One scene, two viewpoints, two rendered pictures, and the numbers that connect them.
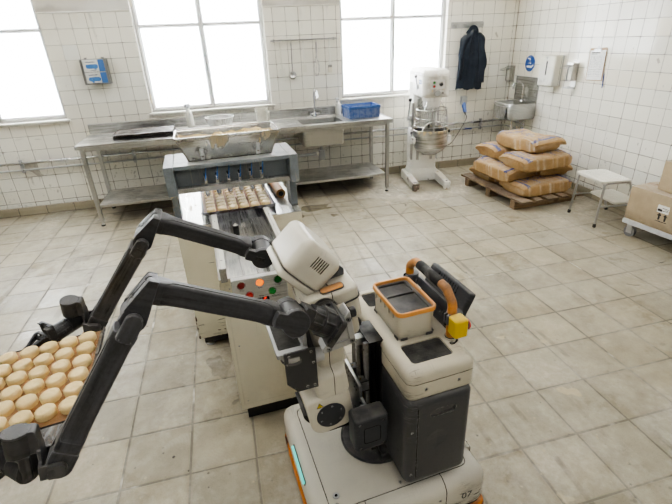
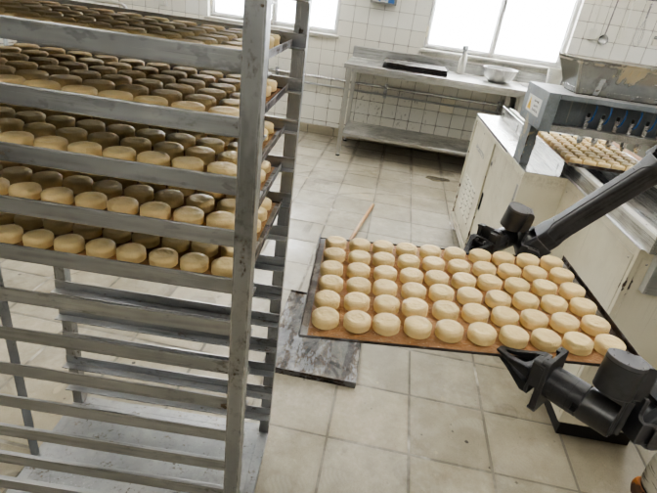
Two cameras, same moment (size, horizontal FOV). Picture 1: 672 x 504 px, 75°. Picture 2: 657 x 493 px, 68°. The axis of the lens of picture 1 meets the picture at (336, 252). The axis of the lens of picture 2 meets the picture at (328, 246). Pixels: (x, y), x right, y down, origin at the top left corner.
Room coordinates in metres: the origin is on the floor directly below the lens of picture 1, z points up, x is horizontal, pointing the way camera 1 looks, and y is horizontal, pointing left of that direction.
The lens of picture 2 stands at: (0.01, 0.98, 1.42)
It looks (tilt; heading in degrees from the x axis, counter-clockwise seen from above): 27 degrees down; 19
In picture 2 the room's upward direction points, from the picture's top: 8 degrees clockwise
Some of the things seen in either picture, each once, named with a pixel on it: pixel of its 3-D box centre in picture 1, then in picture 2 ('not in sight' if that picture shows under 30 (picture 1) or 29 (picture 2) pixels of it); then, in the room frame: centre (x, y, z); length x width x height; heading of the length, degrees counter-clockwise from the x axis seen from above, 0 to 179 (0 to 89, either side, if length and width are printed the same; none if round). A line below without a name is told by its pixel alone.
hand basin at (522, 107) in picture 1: (517, 101); not in sight; (5.93, -2.43, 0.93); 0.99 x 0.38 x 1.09; 13
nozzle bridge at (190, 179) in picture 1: (234, 182); (606, 136); (2.52, 0.58, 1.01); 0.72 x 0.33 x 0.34; 106
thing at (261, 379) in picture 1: (257, 307); (602, 301); (2.04, 0.44, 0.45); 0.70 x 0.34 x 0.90; 16
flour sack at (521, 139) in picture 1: (528, 140); not in sight; (5.01, -2.23, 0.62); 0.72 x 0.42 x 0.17; 20
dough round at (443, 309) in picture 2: not in sight; (445, 311); (0.84, 1.00, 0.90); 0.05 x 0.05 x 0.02
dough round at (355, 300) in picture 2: not in sight; (356, 302); (0.79, 1.16, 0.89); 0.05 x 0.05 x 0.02
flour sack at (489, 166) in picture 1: (503, 167); not in sight; (5.00, -1.99, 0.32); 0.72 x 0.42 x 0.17; 18
